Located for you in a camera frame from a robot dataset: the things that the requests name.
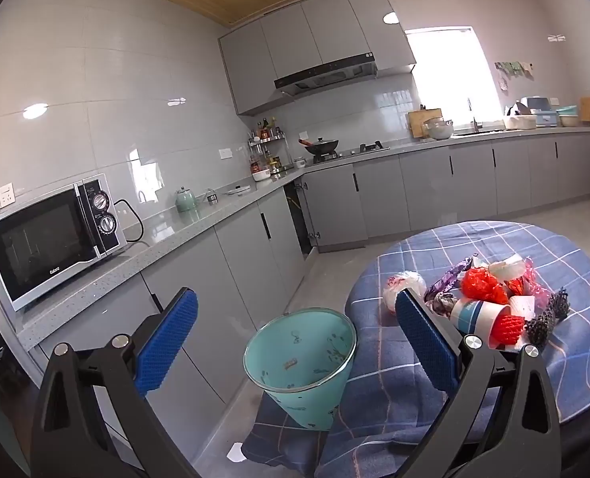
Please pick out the grey crumpled wrapper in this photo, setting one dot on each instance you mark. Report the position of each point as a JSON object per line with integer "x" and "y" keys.
{"x": 444, "y": 303}

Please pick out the dark grey foam net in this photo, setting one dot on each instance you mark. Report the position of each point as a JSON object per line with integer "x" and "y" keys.
{"x": 561, "y": 301}
{"x": 541, "y": 327}

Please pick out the grey upper cabinets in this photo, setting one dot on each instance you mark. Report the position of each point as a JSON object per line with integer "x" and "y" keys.
{"x": 295, "y": 35}

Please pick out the teal patterned bin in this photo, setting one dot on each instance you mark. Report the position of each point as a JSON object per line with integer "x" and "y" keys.
{"x": 295, "y": 353}

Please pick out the gas stove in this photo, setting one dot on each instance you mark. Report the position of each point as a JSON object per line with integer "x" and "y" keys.
{"x": 369, "y": 148}

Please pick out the silver and black microwave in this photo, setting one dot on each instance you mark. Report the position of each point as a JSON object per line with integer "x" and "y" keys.
{"x": 36, "y": 249}

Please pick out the white power strip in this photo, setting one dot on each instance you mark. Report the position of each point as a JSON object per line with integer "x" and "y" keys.
{"x": 238, "y": 190}

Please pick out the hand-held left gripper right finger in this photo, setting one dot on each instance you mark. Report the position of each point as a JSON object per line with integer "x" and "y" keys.
{"x": 427, "y": 343}

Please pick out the red foam net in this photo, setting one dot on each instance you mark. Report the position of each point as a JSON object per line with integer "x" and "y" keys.
{"x": 509, "y": 328}

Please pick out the white wall switch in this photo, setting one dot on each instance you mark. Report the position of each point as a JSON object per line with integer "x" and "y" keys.
{"x": 224, "y": 153}

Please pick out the metal faucet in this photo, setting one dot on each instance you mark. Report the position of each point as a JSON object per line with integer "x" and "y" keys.
{"x": 474, "y": 120}

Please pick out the white plastic bag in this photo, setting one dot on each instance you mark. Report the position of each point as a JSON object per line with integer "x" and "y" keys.
{"x": 402, "y": 286}

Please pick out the large mixing bowl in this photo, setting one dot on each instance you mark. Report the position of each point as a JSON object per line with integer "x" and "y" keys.
{"x": 439, "y": 129}

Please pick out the teal bowl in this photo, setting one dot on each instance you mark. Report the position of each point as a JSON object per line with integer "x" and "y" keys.
{"x": 568, "y": 117}

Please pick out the white paper scrap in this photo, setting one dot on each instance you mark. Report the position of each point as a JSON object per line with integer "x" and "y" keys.
{"x": 235, "y": 453}

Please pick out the red plastic bag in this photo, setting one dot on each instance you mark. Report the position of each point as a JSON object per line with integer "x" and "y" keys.
{"x": 484, "y": 284}

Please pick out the blue dish container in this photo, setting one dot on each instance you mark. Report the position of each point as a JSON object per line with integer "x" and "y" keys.
{"x": 541, "y": 109}

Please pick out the white basin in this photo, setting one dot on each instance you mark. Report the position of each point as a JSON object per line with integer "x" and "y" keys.
{"x": 520, "y": 121}

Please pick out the teal kettle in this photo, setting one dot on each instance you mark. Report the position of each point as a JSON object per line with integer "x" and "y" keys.
{"x": 184, "y": 201}

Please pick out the hanging cloths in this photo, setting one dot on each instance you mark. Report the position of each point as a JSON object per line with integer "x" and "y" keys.
{"x": 514, "y": 67}

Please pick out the spice rack with bottles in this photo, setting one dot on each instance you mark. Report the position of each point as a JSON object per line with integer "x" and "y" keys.
{"x": 267, "y": 129}

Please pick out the metal spice rack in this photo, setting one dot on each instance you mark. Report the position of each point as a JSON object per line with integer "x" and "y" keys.
{"x": 275, "y": 138}

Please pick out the black wok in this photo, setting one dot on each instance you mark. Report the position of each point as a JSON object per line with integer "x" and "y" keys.
{"x": 322, "y": 147}

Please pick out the grey base cabinets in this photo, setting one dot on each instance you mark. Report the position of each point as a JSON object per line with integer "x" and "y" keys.
{"x": 384, "y": 194}

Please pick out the wooden cutting board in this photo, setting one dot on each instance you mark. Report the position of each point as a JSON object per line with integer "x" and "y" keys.
{"x": 417, "y": 123}

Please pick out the white bowl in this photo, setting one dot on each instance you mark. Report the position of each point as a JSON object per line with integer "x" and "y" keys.
{"x": 261, "y": 175}

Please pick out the white plastic container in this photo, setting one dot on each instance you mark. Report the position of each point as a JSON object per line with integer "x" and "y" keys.
{"x": 508, "y": 268}

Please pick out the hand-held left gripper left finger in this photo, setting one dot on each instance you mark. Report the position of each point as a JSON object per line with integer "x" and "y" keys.
{"x": 168, "y": 343}

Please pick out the small metal container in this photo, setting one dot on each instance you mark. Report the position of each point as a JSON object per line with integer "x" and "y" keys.
{"x": 210, "y": 199}

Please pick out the blue plaid tablecloth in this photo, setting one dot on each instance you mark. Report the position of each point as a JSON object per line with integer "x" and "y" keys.
{"x": 474, "y": 249}

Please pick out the black range hood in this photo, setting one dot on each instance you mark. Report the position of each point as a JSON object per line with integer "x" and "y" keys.
{"x": 325, "y": 73}

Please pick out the purple plastic wrapper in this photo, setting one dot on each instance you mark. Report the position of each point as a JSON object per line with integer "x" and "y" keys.
{"x": 449, "y": 279}

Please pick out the blue and white paper cup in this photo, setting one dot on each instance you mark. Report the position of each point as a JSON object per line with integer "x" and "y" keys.
{"x": 471, "y": 316}

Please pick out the bright window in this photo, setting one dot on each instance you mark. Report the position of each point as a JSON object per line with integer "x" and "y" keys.
{"x": 449, "y": 79}

